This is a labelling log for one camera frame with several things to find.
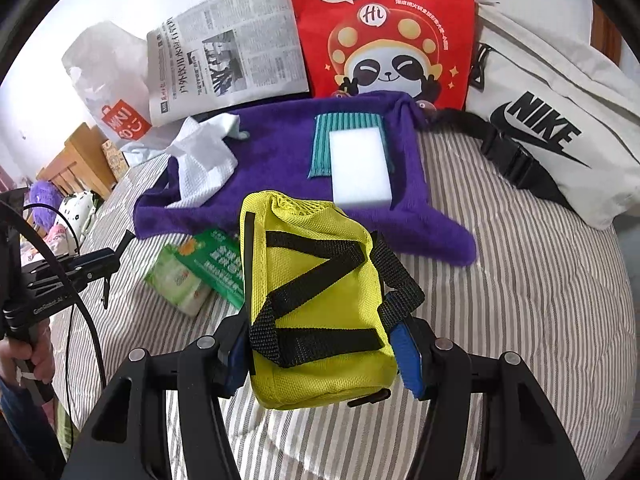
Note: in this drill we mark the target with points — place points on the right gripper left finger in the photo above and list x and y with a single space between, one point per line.
234 353

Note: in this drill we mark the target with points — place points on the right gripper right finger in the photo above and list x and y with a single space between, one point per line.
411 343

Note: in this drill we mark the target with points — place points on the dark green packet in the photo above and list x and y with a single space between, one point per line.
214 257

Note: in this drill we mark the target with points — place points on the yellow mesh pouch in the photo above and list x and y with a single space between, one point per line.
323 294

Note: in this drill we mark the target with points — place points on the white foam sponge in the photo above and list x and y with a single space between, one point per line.
359 172

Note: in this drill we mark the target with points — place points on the white paper towel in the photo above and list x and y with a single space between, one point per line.
205 163

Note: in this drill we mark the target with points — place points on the purple towel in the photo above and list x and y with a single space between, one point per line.
277 157

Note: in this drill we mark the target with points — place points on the teal ribbed cloth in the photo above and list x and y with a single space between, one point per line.
320 165

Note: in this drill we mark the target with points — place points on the light green tissue pack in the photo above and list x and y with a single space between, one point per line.
178 285

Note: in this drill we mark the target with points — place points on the left hand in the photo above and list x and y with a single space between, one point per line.
41 356

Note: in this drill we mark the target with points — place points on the purple plush toy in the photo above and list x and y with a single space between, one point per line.
50 199

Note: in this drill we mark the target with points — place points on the wooden headboard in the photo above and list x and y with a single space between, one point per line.
81 165

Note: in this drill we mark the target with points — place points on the striped quilt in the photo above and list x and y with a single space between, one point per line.
544 285

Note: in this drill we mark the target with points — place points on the patterned gift box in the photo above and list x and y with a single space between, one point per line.
115 160

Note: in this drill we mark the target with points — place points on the white Miniso plastic bag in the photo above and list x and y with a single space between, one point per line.
108 68

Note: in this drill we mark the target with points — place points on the white Nike waist bag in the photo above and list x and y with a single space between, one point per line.
556 117

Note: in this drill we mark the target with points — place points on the folded newspaper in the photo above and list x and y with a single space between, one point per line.
223 53

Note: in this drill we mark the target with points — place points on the red panda paper bag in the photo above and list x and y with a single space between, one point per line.
420 47

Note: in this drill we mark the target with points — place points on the wooden door frame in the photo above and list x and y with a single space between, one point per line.
605 37

